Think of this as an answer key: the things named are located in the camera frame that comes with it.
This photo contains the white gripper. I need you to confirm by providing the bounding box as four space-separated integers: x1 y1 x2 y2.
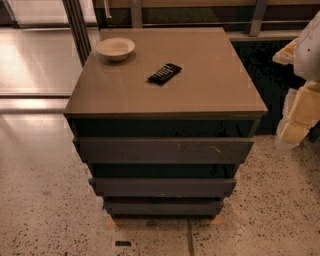
272 11 320 147

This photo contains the grey bottom drawer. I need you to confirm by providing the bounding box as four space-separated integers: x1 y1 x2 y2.
104 201 223 216

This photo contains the grey drawer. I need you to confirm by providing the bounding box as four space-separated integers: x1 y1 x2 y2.
73 137 253 164
89 178 236 198
104 201 223 216

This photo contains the grey drawer cabinet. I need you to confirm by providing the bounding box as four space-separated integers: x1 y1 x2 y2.
64 28 267 203

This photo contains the grey top drawer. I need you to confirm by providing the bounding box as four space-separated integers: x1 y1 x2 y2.
73 137 253 164

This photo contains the grey middle drawer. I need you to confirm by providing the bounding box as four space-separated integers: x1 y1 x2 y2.
89 178 236 198

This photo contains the black snack packet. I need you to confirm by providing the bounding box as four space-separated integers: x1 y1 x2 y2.
148 63 182 85

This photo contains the white ceramic bowl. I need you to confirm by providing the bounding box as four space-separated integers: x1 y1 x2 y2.
96 37 135 61

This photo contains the metal railing frame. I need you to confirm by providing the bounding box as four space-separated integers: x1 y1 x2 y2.
92 0 320 37

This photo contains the dark metal door post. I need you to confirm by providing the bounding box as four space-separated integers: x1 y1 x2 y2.
62 0 91 66

